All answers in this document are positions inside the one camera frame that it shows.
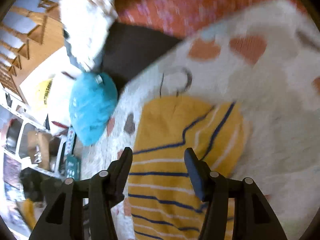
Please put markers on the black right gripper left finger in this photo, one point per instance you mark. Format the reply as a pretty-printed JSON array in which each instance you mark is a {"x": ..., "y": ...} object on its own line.
[{"x": 62, "y": 218}]

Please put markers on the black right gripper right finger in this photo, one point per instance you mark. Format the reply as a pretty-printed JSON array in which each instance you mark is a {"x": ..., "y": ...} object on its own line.
[{"x": 236, "y": 203}]

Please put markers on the dark green cardboard box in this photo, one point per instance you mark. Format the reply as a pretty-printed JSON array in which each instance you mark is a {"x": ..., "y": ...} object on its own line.
[{"x": 73, "y": 167}]

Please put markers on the light blue patterned strip box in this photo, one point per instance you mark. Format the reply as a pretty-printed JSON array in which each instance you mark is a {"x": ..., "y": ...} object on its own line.
[{"x": 70, "y": 141}]

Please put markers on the white metal shelf rack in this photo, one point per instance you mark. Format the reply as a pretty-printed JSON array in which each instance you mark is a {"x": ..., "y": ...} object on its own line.
[{"x": 29, "y": 142}]

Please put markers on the teal plush cushion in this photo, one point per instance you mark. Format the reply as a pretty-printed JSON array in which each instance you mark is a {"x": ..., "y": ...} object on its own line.
[{"x": 93, "y": 99}]

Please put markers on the white cloth with red stripes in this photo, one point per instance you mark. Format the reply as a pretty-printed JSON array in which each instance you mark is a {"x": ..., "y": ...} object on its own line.
[{"x": 47, "y": 90}]

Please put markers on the white quilted heart blanket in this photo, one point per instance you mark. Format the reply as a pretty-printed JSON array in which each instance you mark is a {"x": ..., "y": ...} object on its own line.
[{"x": 244, "y": 94}]

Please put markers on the wooden staircase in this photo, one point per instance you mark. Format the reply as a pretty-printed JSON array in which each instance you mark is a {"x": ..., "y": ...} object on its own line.
[{"x": 30, "y": 32}]

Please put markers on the white floral leaf pillowcase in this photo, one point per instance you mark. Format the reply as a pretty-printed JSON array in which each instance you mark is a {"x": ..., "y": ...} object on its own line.
[{"x": 87, "y": 23}]

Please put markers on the red floral bedsheet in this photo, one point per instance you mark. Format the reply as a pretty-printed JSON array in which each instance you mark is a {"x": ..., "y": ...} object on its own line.
[{"x": 182, "y": 18}]

